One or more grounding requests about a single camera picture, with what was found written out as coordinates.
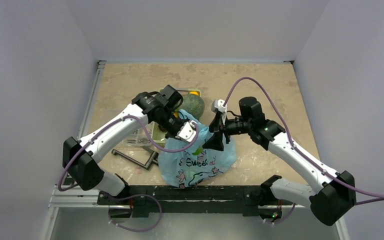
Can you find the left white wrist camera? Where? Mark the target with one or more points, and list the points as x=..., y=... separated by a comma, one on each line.
x=188, y=132

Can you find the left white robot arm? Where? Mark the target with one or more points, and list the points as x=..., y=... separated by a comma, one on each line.
x=81, y=157

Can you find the green netted fake melon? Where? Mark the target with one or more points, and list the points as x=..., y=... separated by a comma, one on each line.
x=194, y=105

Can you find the pale green plastic basket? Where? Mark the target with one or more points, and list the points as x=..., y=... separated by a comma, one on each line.
x=157, y=134

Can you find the dark metal crank handle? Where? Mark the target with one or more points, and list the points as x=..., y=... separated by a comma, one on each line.
x=152, y=160

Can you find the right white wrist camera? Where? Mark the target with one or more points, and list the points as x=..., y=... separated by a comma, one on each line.
x=219, y=107

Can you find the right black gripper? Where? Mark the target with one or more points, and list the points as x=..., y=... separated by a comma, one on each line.
x=220, y=125

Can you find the clear plastic screw box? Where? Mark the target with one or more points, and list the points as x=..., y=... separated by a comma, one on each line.
x=136, y=139

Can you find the light blue plastic bag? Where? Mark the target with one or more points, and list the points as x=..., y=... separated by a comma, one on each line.
x=196, y=164

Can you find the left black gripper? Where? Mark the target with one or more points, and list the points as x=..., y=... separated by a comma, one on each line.
x=171, y=135

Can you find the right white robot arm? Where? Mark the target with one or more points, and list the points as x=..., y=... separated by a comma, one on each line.
x=325, y=193

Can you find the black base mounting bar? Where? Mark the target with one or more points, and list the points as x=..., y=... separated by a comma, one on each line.
x=247, y=200

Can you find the orange fake fruit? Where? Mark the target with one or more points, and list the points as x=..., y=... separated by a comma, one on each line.
x=195, y=93

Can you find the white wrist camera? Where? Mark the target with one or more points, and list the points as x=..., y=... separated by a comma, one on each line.
x=219, y=107
x=188, y=132

